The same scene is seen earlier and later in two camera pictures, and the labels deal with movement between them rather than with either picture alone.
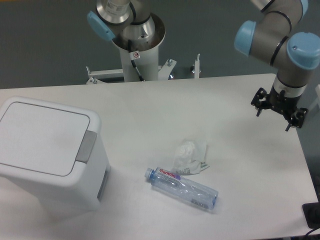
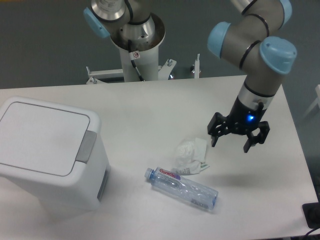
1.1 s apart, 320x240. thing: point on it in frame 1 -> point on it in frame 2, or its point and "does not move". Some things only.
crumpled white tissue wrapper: [190, 157] does not move
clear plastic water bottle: [171, 183] does not move
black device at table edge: [311, 211] does not move
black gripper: [284, 105] -> [244, 118]
